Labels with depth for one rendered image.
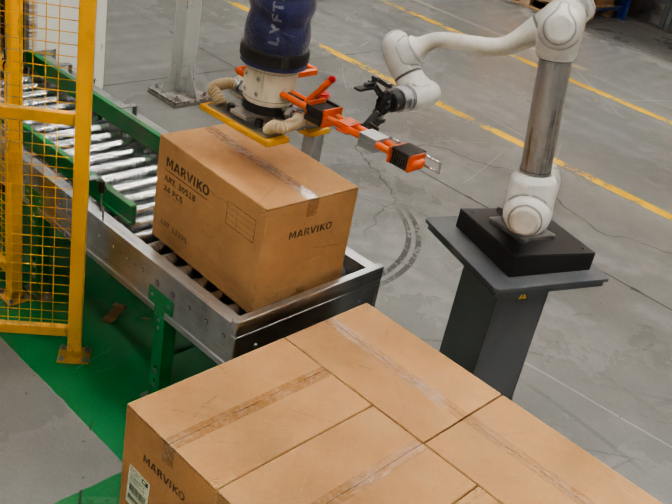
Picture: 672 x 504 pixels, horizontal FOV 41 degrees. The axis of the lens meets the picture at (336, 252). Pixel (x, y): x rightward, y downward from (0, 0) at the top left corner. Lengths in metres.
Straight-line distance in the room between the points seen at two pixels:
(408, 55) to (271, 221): 0.78
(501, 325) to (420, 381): 0.61
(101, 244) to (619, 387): 2.30
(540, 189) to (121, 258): 1.48
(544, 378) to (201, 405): 1.89
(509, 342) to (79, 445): 1.59
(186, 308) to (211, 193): 0.39
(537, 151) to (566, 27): 0.41
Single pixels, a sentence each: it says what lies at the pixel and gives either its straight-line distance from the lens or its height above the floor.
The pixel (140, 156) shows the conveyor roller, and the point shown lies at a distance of 3.96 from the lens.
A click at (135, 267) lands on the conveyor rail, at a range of 3.23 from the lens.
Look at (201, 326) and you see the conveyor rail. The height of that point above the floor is 0.49.
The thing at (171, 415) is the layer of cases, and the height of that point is 0.54.
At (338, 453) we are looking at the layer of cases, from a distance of 2.53.
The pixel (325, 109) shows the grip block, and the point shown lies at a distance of 2.84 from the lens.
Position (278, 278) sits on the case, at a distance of 2.97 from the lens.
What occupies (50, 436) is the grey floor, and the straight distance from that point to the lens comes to 3.30.
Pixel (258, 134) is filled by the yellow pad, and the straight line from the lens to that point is 2.90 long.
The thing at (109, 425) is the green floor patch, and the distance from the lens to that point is 3.34.
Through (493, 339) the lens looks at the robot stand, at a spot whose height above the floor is 0.43.
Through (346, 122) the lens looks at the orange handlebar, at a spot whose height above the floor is 1.23.
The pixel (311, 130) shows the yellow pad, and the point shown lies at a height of 1.10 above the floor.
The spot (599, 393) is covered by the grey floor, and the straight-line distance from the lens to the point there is 4.10.
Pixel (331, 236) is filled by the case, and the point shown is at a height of 0.78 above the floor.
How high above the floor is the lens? 2.22
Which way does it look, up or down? 29 degrees down
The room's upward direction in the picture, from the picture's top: 11 degrees clockwise
